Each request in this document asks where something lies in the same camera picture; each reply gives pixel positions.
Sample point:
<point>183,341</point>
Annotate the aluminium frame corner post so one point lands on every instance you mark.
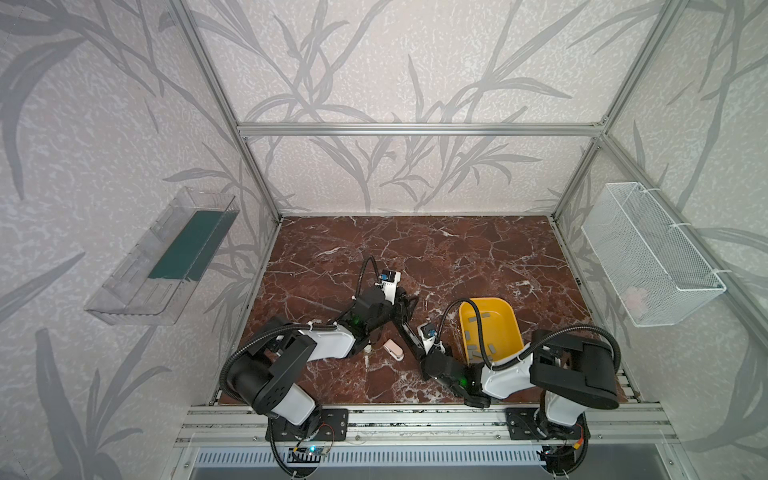
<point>189,29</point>

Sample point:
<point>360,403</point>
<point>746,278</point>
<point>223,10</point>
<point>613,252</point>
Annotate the white wire wall basket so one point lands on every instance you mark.
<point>659,276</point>

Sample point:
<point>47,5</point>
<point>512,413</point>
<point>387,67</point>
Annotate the white slotted cable duct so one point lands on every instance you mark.
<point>414,456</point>

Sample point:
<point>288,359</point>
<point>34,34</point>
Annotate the yellow plastic tray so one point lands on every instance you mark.
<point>500,329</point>

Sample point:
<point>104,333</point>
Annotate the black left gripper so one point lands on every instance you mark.
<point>398,303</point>

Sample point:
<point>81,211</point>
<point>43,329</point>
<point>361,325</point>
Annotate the aluminium frame crossbar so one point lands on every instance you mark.
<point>252,129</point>

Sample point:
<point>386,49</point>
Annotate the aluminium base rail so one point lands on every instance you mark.
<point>438,424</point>

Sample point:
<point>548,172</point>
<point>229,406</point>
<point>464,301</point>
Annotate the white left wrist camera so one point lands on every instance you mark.
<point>389,280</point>

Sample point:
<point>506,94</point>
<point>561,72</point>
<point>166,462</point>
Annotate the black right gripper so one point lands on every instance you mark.
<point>424,358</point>

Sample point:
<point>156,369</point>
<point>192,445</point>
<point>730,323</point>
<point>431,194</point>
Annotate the clear plastic wall bin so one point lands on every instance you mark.
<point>152,285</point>

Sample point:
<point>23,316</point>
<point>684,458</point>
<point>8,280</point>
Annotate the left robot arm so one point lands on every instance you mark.
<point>263,373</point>

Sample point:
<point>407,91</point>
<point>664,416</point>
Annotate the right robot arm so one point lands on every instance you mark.
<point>575,368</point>

